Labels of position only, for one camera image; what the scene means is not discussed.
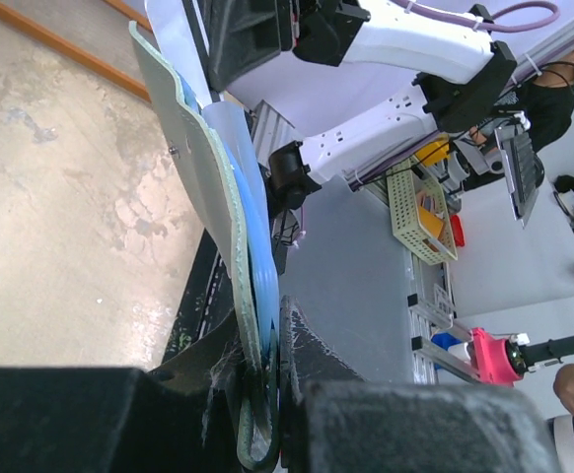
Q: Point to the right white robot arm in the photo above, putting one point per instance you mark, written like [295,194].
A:
[359,80]

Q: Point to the wooden tiered rack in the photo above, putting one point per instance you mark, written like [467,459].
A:
[72,51]

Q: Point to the white striped credit card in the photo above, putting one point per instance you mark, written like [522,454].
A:
[171,28]

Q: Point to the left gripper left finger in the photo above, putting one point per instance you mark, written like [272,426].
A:
[176,418]

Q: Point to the pink tool on bench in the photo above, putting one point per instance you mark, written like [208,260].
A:
[499,361]

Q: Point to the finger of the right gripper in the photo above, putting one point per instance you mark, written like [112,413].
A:
[244,34]

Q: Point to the person in black shirt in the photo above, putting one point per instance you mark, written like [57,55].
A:
[548,102]

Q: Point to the green leather card holder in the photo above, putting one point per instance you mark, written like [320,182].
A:
[208,177]

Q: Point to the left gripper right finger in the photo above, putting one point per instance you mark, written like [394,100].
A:
[333,420]

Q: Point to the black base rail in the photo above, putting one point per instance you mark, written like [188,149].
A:
[206,301]

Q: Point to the cream perforated basket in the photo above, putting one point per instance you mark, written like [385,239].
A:
[419,212]

